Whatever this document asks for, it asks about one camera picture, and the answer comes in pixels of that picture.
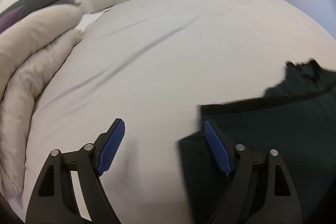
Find bed with white sheet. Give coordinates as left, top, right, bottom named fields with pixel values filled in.
left=16, top=0, right=336, bottom=224

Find dark green sweater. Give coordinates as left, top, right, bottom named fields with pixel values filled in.
left=178, top=58, right=336, bottom=224

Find white papers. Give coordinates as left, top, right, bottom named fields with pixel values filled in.
left=76, top=7, right=111, bottom=31

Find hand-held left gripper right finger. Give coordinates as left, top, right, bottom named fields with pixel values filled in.
left=203, top=119, right=303, bottom=224

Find purple pillow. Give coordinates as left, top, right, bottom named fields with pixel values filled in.
left=0, top=5, right=27, bottom=34

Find folded beige duvet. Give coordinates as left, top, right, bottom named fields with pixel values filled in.
left=0, top=5, right=84, bottom=203

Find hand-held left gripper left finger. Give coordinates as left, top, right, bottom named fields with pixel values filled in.
left=25, top=118, right=126, bottom=224

